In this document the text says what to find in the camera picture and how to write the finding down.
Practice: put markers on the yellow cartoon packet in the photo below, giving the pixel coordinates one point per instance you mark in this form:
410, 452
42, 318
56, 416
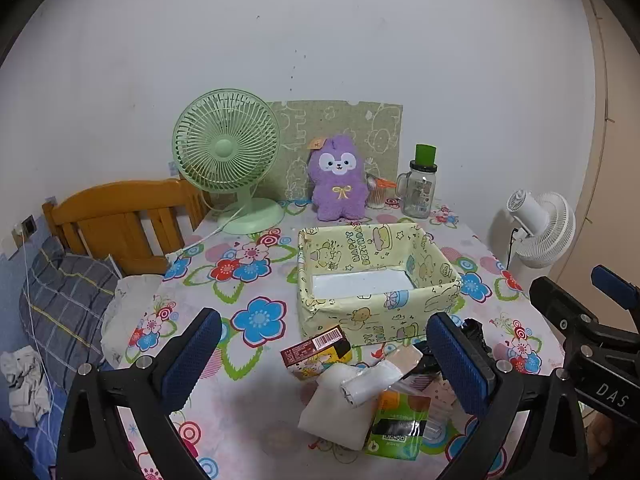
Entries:
310, 371

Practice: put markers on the green printed cardboard sheet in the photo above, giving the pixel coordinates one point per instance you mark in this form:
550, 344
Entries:
360, 125

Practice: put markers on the yellow printed storage box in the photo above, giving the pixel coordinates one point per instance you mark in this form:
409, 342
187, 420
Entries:
350, 315

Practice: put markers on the blue bed sheet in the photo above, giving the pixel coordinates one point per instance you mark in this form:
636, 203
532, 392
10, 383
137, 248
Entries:
35, 442

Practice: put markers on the purple plush toy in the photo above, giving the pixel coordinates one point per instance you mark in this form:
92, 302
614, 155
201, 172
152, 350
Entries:
337, 195

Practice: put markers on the red small carton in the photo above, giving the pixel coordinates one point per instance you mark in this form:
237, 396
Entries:
315, 347

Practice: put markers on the wall socket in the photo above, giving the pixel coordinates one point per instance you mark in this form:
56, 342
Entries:
29, 225

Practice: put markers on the grey crumpled cloth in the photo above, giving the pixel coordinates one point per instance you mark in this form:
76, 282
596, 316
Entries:
25, 390

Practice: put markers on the grey plaid pillow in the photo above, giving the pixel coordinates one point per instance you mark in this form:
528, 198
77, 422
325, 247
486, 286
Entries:
65, 300

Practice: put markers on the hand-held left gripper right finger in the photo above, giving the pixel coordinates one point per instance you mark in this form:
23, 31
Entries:
457, 360

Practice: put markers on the cotton swab container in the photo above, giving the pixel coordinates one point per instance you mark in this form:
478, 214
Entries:
377, 195

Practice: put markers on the white cloth pack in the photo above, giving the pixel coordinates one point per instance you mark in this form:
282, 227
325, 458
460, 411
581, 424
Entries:
330, 420

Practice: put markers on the white plastic roll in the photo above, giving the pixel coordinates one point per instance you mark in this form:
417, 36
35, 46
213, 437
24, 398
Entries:
367, 385

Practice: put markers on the white standing fan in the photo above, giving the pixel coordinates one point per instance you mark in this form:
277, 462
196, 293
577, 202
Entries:
545, 230

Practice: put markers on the floral tablecloth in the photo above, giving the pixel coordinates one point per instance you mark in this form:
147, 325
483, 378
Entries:
250, 390

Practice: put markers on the green tissue packet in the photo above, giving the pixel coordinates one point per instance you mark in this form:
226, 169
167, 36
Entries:
395, 440

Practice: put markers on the white crumpled bedding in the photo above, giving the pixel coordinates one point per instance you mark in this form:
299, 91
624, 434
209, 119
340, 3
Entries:
125, 320

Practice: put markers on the wooden headboard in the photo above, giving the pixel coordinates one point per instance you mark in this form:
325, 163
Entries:
115, 205

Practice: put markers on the green desk fan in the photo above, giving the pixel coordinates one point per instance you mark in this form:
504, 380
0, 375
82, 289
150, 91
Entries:
222, 147

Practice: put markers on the glass jar mug green lid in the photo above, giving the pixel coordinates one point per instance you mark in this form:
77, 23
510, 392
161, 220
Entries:
417, 195

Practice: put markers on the pink card clear bags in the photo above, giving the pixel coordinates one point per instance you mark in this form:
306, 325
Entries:
440, 395

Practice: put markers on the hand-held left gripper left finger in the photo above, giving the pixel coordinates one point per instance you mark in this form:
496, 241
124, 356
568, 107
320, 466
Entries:
192, 355

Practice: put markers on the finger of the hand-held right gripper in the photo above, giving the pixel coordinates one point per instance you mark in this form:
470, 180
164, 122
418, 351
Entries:
560, 305
616, 286

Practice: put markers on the beige soft pad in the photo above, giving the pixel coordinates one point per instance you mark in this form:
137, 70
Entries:
407, 360

